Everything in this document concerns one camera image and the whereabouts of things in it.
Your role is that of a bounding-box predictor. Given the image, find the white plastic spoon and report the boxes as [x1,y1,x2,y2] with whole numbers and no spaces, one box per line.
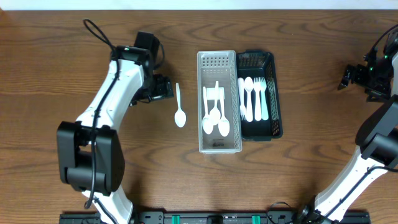
[210,81,221,126]
[244,77,254,122]
[218,90,230,137]
[174,83,187,128]
[202,86,213,134]

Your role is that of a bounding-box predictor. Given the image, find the clear plastic basket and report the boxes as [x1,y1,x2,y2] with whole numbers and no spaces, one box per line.
[197,50,243,154]

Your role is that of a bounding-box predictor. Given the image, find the white plastic fork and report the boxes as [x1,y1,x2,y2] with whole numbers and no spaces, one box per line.
[260,77,269,121]
[254,78,262,121]
[238,78,246,121]

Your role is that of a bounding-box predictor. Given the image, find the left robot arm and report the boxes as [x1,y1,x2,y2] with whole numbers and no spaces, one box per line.
[57,32,174,223]

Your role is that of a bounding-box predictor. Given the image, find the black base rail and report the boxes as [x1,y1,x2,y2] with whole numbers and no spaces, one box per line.
[59,210,371,224]

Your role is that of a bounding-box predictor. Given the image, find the white label in basket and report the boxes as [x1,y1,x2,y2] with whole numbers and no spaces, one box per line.
[206,87,224,101]

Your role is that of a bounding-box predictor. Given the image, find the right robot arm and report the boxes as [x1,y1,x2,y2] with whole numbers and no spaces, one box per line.
[292,26,397,223]

